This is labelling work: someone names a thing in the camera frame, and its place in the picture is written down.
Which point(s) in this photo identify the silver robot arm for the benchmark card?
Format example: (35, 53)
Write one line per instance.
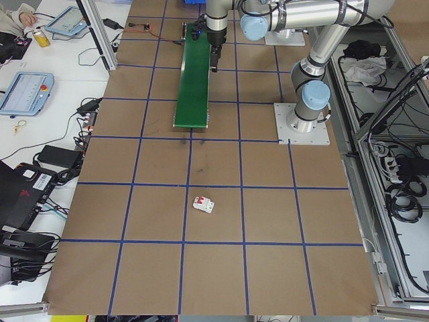
(315, 97)

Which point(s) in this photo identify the beige sleeved forearm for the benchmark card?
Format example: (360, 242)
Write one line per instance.
(10, 15)

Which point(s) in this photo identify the bystander bare hand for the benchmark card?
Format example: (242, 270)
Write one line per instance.
(28, 18)

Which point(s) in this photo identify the green conveyor belt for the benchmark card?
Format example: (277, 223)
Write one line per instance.
(194, 84)

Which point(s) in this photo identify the blue plastic bin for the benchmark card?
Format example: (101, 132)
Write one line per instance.
(194, 2)

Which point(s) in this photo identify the black sensor module red light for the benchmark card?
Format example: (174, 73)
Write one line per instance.
(146, 27)

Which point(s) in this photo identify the small black power adapter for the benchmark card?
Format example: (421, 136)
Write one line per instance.
(112, 23)

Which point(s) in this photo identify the black plug adapter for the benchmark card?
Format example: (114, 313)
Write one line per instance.
(88, 105)

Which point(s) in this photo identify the black power strip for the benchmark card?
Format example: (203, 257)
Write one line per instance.
(88, 122)

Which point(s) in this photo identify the black cloth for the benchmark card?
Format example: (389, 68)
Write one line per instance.
(362, 48)

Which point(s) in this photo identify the white cloth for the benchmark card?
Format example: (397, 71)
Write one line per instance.
(365, 70)

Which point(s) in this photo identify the blue grey teach pendant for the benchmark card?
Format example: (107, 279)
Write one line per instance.
(25, 94)
(65, 20)

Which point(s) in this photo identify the yellow drink can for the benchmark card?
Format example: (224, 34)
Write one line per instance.
(42, 38)

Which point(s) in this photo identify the large black power brick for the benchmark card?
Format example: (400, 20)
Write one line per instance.
(58, 156)

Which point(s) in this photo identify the black device pink parts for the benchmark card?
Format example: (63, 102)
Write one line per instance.
(11, 48)

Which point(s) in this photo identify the white power strip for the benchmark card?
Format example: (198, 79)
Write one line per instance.
(390, 166)

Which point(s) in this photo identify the black electronics box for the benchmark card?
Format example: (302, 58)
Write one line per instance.
(23, 250)

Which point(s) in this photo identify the aluminium profile bar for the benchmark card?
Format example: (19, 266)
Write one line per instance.
(402, 310)
(23, 308)

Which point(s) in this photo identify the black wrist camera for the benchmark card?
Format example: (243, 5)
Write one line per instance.
(197, 30)

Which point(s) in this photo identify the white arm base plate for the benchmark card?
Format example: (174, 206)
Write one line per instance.
(285, 41)
(285, 134)

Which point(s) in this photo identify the aluminium profile post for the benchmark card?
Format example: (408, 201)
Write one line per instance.
(100, 40)

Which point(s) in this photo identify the metal bar frame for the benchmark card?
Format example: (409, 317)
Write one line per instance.
(367, 214)

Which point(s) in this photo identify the grey metal bracket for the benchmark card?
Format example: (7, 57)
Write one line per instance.
(377, 261)

